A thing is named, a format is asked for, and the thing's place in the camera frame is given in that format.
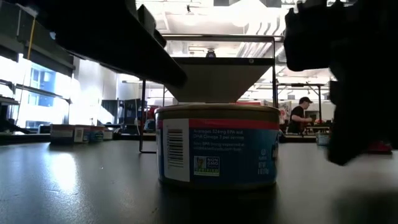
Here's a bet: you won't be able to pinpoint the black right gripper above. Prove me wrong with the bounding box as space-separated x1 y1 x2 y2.
326 0 398 166

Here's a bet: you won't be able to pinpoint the wooden shelf black metal frame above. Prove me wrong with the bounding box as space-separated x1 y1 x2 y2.
139 34 279 154

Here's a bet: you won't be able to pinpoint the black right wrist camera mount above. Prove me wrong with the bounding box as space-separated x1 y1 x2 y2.
284 0 343 73

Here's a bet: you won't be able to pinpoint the person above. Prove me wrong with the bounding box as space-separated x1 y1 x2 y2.
287 96 314 134

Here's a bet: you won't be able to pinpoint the blue white label can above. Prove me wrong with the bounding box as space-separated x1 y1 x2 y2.
316 133 330 146

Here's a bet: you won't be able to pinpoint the black background rig frame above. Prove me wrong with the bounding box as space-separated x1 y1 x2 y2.
275 82 324 125

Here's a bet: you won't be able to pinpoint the blue label gold can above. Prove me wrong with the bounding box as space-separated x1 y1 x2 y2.
89 126 105 143
154 104 280 190

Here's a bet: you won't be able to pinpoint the dark background screens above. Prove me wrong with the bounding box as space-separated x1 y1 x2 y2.
101 98 147 125

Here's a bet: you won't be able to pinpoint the yellow hanging strap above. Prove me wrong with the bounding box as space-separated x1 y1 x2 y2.
27 17 37 60

